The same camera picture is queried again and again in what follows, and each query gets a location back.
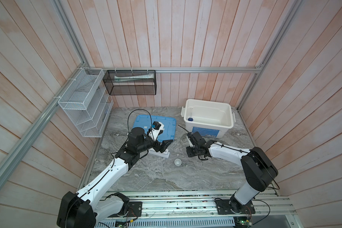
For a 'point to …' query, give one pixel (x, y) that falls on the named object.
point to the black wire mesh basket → (130, 82)
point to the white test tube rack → (165, 154)
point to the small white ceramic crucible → (177, 162)
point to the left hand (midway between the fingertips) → (166, 138)
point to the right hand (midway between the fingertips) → (188, 150)
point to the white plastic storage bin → (209, 118)
